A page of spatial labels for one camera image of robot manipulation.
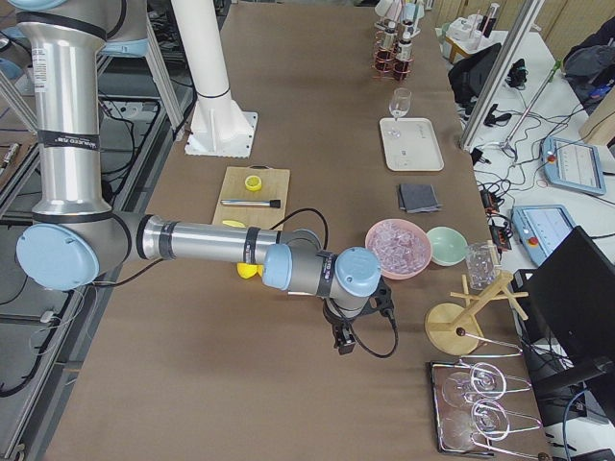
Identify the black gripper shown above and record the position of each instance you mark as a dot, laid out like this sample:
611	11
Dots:
337	322

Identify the copper wire bottle basket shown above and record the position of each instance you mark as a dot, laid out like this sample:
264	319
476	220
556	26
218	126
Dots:
390	69

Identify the tea bottle white cap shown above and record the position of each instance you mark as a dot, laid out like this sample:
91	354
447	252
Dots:
404	55

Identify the tea bottle in basket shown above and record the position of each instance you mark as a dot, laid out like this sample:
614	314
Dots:
387	43

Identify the pink bowl with ice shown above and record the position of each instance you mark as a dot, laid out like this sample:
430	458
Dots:
402	248

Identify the wooden cup tree stand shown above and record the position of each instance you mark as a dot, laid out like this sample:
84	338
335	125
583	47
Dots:
453	328

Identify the green bowl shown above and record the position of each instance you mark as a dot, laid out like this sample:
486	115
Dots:
448	246

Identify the clear glass tumbler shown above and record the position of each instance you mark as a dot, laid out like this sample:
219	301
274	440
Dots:
481	262

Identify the dark grey folded cloth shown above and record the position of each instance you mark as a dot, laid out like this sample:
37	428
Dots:
416	198

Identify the upside-down wine glass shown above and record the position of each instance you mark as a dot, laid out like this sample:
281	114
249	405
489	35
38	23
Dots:
485	421
468	384

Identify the yellow lemon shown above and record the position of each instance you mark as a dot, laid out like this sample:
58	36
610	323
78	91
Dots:
247	271

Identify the metal tray with glasses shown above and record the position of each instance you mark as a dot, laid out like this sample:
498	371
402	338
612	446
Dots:
438	371

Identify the cream plastic tray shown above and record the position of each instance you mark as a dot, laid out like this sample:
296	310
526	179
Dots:
410	145

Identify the bamboo cutting board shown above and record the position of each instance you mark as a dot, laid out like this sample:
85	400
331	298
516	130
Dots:
274	186

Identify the yellow plastic knife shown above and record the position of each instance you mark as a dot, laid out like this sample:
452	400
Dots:
234	224

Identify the blue teach pendant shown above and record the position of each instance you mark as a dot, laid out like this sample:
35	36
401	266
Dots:
573	165
541	229

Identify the black monitor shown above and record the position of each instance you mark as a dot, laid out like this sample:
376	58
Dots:
573	292

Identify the clear wine glass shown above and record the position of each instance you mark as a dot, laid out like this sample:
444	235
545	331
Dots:
399	106

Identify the silver knife black handle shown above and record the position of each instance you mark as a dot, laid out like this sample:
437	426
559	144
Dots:
274	203

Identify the aluminium frame post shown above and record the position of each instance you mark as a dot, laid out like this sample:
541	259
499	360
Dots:
522	24

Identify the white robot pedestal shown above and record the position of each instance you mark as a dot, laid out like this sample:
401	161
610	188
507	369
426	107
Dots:
219	127

